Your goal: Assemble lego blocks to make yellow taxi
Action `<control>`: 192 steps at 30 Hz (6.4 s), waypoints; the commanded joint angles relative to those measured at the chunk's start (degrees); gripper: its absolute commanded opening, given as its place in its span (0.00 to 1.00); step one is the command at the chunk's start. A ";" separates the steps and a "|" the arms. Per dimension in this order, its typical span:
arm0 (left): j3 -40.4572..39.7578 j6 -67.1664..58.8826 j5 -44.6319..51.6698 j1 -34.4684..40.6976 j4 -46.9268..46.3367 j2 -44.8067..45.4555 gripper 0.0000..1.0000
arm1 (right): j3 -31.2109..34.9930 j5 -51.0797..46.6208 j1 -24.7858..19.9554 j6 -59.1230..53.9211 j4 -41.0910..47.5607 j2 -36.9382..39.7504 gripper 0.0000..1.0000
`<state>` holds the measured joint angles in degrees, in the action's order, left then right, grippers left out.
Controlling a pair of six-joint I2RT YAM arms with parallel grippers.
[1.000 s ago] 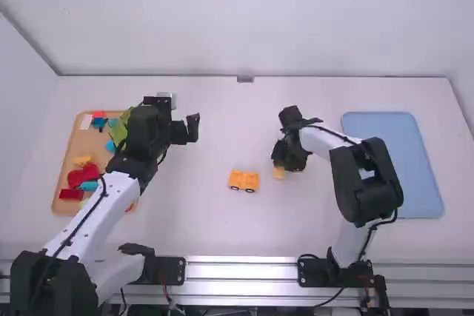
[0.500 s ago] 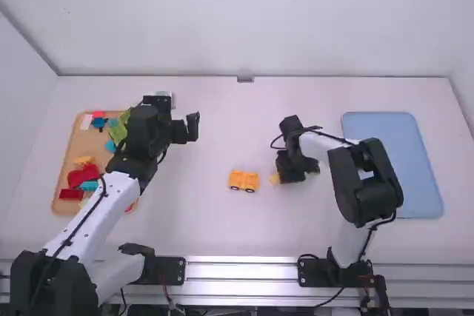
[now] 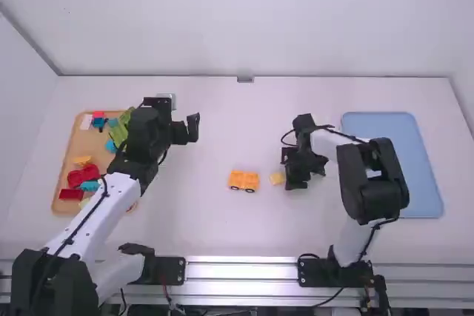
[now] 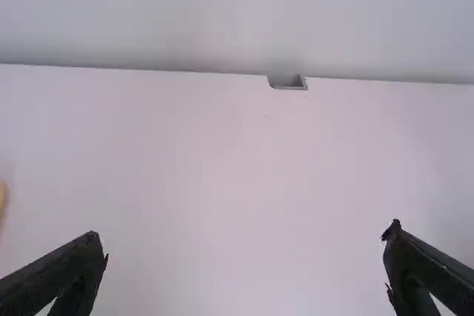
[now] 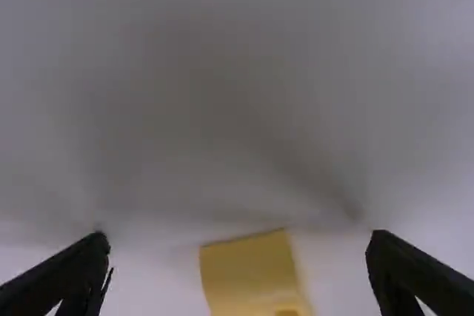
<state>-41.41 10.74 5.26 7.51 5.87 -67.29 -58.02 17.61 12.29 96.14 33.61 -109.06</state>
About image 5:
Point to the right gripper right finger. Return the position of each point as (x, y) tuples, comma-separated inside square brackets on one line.
[(392, 275)]

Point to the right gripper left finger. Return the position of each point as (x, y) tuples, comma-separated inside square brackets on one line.
[(44, 286)]

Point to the yellow toy car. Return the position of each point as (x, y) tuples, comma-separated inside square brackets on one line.
[(252, 275)]

